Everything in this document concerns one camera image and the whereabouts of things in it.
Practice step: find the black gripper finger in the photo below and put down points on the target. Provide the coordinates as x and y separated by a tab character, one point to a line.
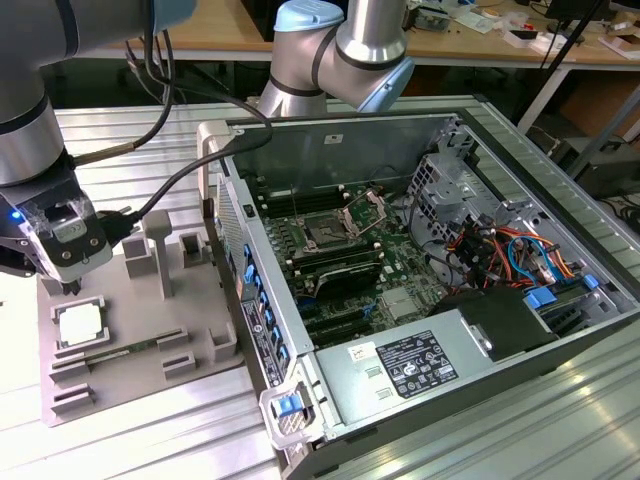
20	257

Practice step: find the silver CPU green board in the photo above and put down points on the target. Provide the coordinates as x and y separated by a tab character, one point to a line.
80	325

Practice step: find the black RAM slot bank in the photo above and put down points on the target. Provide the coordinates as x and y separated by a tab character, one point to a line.
310	200
335	255

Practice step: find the CPU socket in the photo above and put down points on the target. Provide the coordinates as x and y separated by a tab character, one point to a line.
325	232

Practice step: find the black expansion slot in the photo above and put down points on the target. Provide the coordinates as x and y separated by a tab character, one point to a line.
345	332
335	316

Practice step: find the grey plastic parts rack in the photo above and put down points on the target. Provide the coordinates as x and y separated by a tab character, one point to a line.
130	310

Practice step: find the open grey PC case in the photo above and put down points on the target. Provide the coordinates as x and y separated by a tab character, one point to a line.
280	155

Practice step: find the thin metal locking lever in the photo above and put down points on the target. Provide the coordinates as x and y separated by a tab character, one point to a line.
296	207

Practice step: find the blue case latch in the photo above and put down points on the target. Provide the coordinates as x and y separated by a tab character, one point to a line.
288	405

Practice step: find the black graphics card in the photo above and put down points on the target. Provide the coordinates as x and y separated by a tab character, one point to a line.
350	280

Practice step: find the green motherboard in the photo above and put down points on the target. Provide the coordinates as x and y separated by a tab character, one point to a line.
400	272

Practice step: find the silver chipset heat sink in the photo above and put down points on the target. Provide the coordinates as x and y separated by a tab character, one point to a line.
400	302

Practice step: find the grey power supply unit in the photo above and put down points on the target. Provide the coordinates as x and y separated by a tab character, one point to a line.
360	395

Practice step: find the silver metal drive cage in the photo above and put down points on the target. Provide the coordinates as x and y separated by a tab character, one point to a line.
445	195

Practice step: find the small metal device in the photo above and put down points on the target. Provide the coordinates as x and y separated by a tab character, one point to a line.
435	17

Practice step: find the white papers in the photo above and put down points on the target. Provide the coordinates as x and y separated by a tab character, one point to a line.
475	20

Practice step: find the black plastic air shroud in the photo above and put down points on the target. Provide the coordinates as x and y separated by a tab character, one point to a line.
500	320

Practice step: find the white open box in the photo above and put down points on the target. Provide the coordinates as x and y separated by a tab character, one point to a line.
540	42

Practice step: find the black equipment case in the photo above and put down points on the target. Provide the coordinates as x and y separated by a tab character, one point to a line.
610	170

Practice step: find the brown cardboard box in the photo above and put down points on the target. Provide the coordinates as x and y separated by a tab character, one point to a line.
625	45

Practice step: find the white wrist camera black mount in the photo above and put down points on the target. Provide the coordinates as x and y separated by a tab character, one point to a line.
75	247

